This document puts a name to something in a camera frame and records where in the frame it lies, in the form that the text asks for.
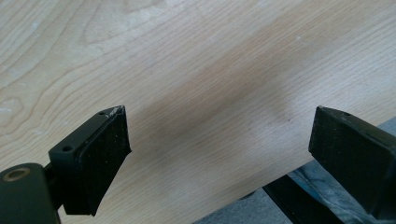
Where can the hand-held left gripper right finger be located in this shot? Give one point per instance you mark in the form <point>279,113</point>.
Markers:
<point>355,161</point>

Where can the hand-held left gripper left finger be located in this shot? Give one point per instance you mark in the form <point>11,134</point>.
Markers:
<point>93,165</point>

